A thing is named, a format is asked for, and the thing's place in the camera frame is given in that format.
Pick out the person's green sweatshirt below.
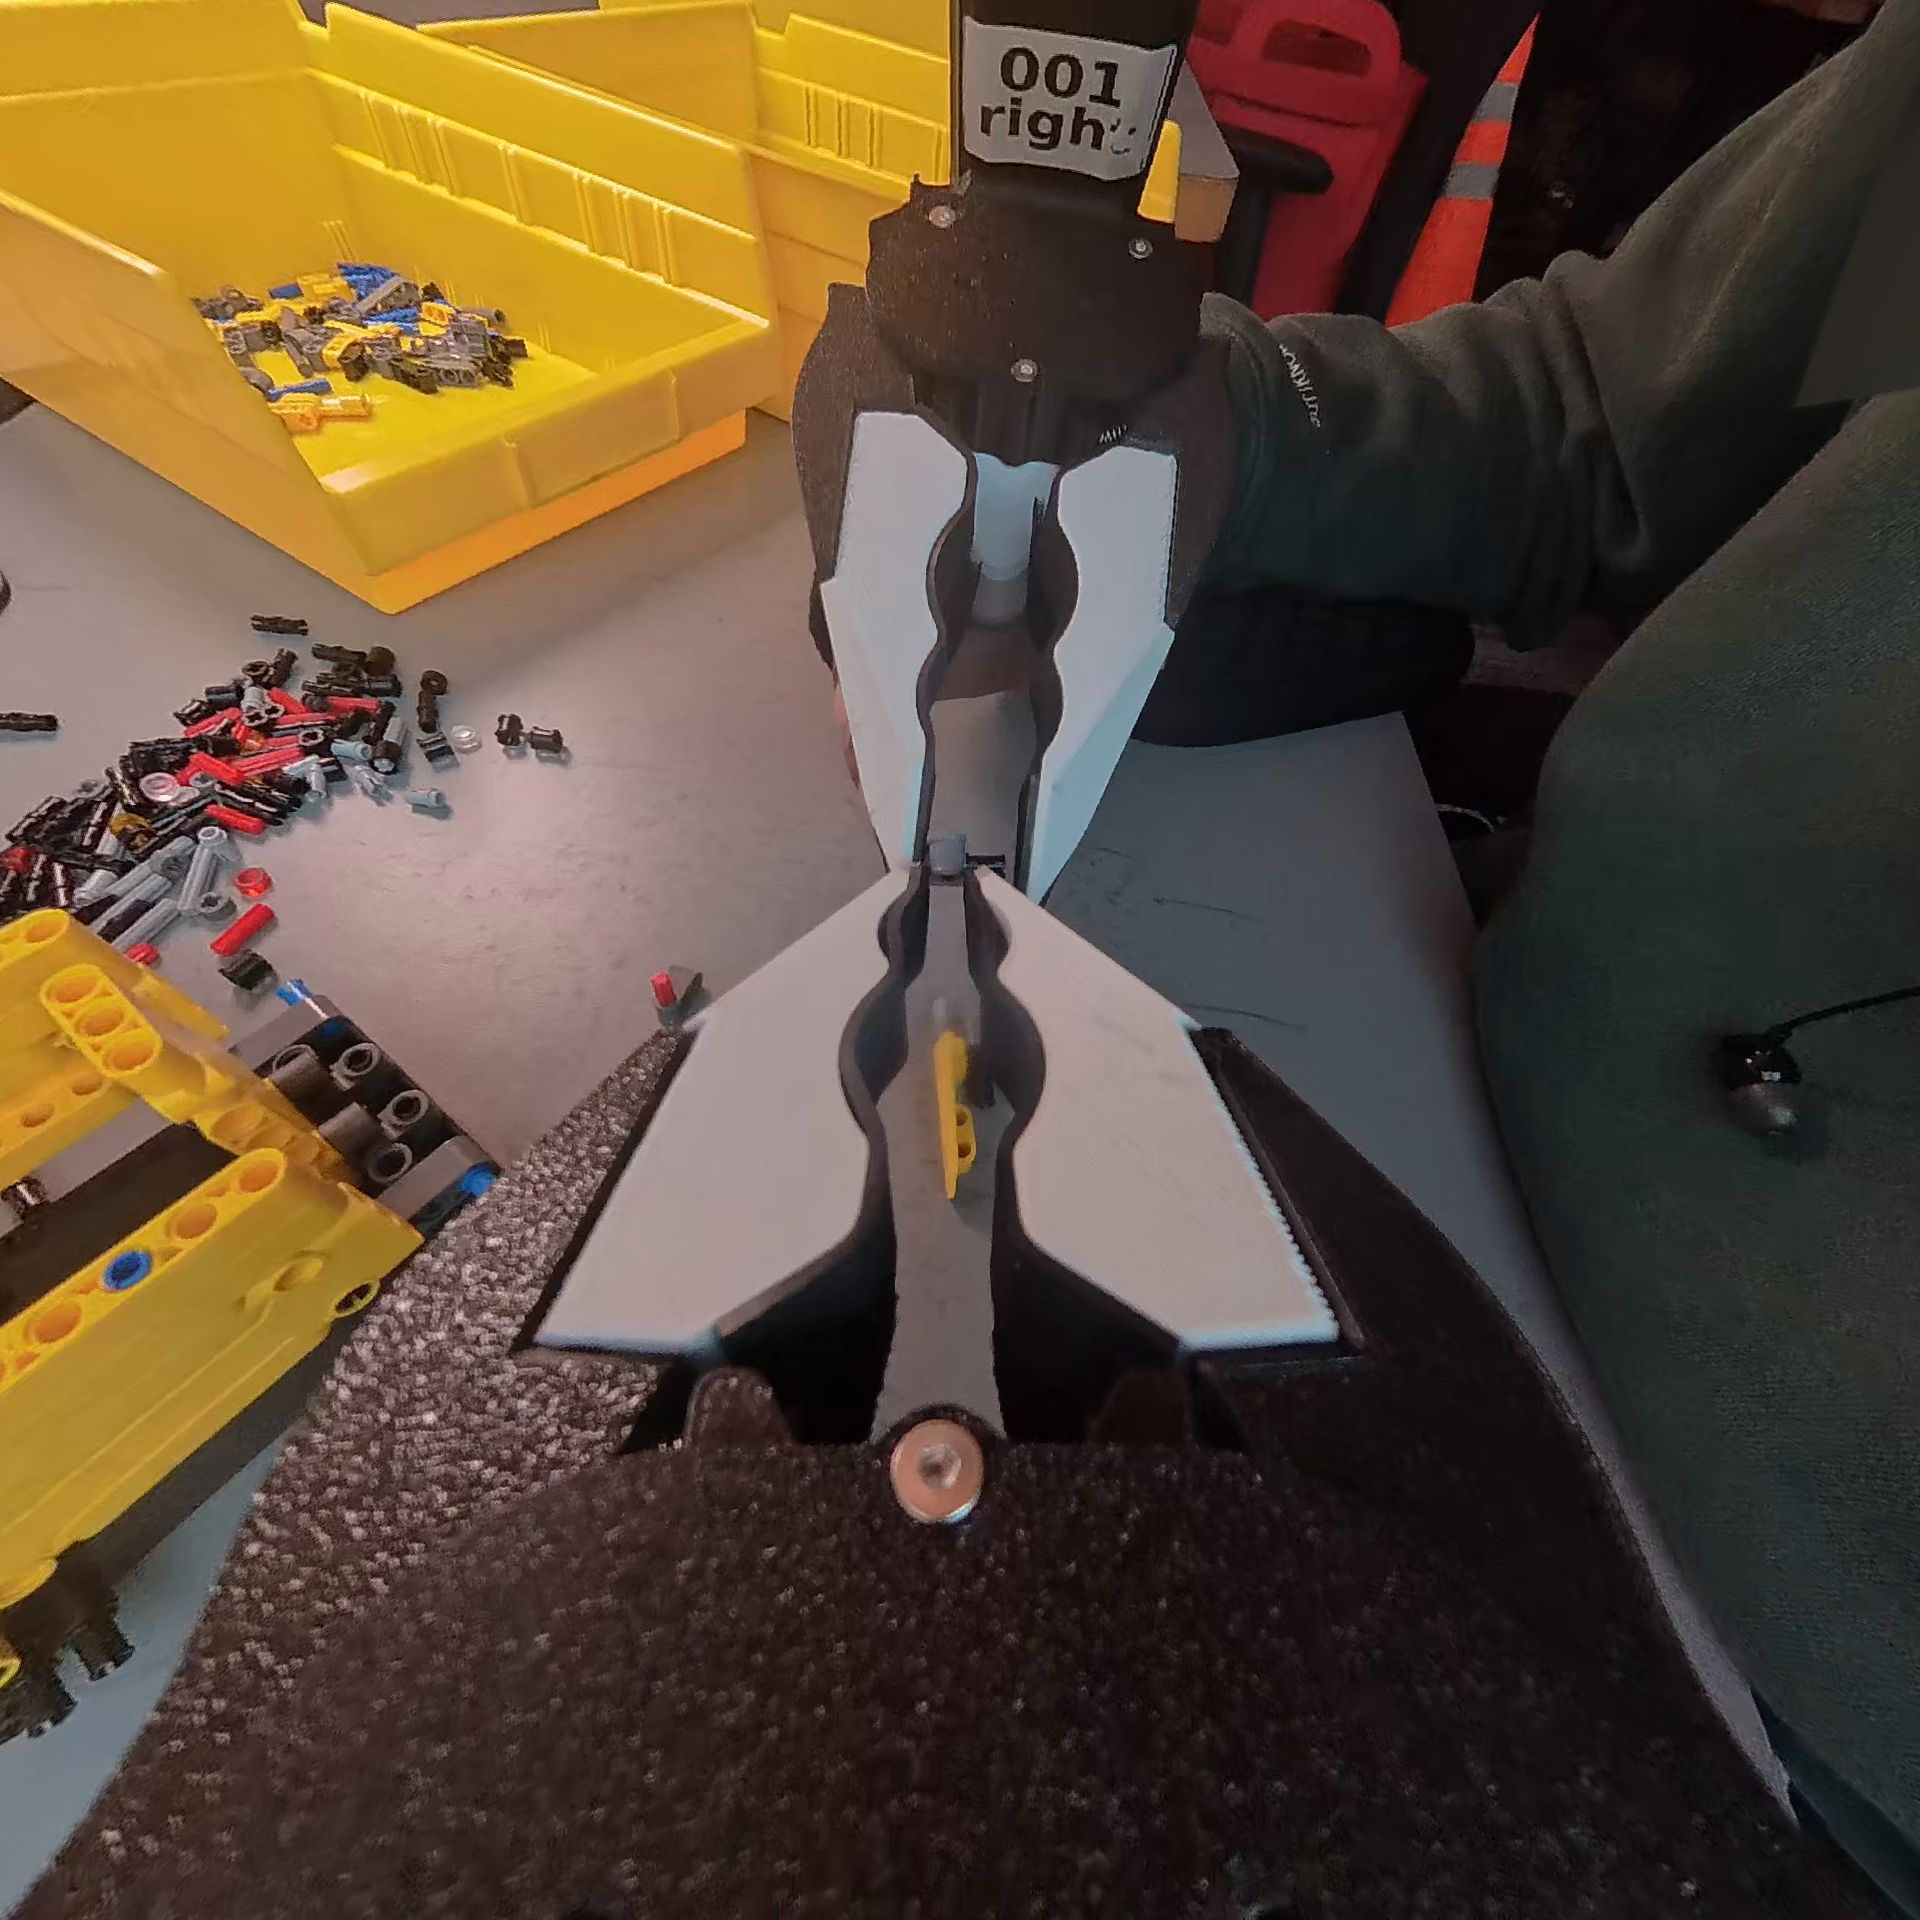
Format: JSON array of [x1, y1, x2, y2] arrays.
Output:
[[1471, 479, 1920, 1863]]

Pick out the black cord toggle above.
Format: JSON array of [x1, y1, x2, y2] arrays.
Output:
[[1715, 1030, 1826, 1157]]

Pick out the small yellow lego subassembly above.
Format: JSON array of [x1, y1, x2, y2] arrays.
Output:
[[926, 1035, 982, 1203]]

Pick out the heap of lego parts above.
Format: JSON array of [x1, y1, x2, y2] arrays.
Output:
[[197, 264, 531, 407]]

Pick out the empty yellow storage bin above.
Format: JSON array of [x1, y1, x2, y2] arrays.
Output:
[[450, 0, 961, 407]]

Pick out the pile of small lego pins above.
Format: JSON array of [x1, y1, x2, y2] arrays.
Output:
[[0, 614, 571, 992]]

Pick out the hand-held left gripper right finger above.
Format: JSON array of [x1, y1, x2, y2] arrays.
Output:
[[976, 870, 1345, 1427]]

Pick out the yellow bin with small parts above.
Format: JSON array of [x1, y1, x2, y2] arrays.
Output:
[[0, 0, 776, 618]]

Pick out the yellow black lego model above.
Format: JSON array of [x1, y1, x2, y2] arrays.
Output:
[[0, 909, 504, 1742]]

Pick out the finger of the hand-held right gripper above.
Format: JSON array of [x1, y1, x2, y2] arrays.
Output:
[[821, 416, 976, 872], [1021, 450, 1182, 903]]

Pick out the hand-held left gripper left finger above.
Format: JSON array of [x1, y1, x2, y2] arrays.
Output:
[[528, 870, 923, 1436]]

